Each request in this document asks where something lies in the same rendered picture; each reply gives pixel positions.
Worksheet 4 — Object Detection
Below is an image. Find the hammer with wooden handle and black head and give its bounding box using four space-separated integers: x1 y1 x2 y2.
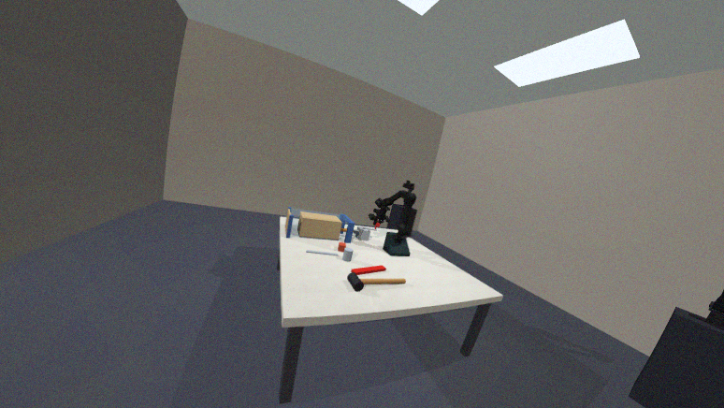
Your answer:
347 272 406 292

